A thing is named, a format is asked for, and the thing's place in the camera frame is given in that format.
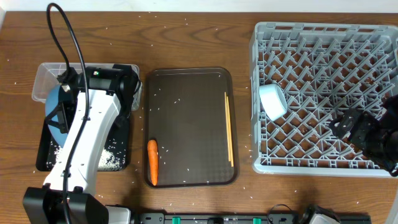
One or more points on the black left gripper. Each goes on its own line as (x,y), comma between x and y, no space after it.
(67,113)

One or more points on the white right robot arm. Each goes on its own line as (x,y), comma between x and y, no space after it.
(376,138)

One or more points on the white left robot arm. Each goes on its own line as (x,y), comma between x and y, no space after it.
(102,98)

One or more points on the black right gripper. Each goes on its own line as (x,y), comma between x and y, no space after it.
(367,124)

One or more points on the clear plastic bin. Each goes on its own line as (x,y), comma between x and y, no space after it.
(47,73)

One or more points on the white rice pile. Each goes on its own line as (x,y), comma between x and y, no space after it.
(113,156)

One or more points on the orange carrot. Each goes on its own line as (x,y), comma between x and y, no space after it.
(153,156)

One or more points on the brown serving tray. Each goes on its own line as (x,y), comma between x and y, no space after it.
(184,112)

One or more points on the black waste tray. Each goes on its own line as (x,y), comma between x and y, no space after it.
(120,134)

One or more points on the blue plate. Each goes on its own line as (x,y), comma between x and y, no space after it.
(59,113)

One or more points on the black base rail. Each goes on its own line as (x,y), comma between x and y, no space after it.
(160,218)

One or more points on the light blue rice bowl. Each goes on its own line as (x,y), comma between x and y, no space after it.
(273,101)

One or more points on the grey dishwasher rack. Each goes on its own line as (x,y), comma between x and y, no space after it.
(323,70)

